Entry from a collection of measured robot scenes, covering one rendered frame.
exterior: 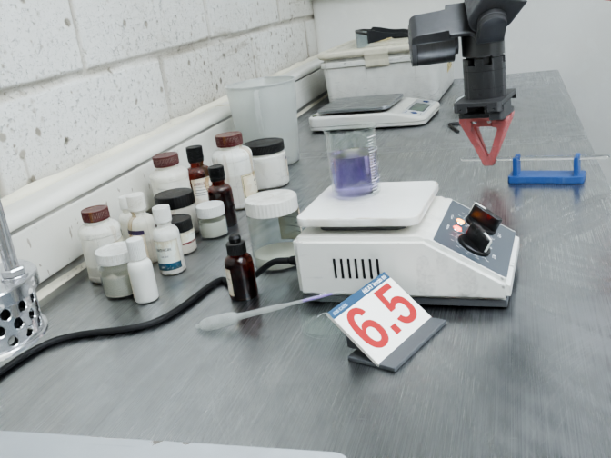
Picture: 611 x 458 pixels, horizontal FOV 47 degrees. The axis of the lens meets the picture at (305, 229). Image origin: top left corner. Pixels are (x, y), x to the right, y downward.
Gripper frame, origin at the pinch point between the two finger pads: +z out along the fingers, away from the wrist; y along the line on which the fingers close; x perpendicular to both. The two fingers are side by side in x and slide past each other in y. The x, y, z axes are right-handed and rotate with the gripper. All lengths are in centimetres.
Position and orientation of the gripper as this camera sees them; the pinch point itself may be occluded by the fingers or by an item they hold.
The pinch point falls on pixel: (488, 159)
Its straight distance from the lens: 104.1
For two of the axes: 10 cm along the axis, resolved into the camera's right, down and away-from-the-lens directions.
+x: 8.8, 0.3, -4.7
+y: -4.5, 3.4, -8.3
